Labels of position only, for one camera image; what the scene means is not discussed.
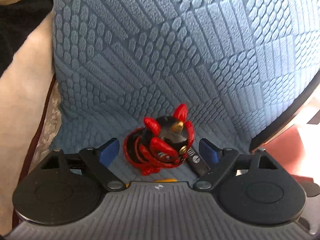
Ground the yellow handled screwdriver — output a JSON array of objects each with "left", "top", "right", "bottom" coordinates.
[{"left": 153, "top": 178, "right": 178, "bottom": 183}]

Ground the red lion dance figurine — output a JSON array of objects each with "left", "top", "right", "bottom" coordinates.
[{"left": 123, "top": 103, "right": 195, "bottom": 176}]

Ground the pink white storage box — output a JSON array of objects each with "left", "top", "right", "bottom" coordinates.
[{"left": 262, "top": 96, "right": 319, "bottom": 184}]

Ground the black usb stick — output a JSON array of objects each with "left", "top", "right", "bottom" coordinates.
[{"left": 187, "top": 147, "right": 210, "bottom": 177}]

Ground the lace cream cushion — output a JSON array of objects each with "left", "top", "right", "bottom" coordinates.
[{"left": 29, "top": 81, "right": 62, "bottom": 172}]

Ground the red white black blanket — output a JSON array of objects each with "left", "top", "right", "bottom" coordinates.
[{"left": 1, "top": 0, "right": 55, "bottom": 235}]

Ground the blue textured sofa cover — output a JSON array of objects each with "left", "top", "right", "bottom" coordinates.
[{"left": 51, "top": 0, "right": 320, "bottom": 183}]

